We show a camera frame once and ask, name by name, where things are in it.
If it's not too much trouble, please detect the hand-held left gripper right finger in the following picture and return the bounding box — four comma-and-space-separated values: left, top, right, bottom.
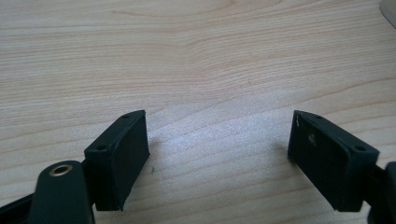
287, 109, 381, 213

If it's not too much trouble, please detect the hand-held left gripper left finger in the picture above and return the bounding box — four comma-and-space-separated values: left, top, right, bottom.
83, 109, 151, 212

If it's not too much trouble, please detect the white round container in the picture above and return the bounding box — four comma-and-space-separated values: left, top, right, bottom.
379, 0, 396, 29

